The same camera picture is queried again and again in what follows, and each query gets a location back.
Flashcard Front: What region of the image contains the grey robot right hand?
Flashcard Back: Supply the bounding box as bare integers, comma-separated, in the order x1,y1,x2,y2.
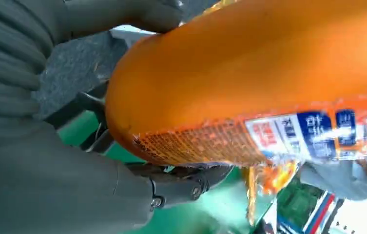
0,0,235,234

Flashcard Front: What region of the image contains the yellow plastic sheet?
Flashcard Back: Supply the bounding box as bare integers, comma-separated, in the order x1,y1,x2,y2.
243,160,301,227

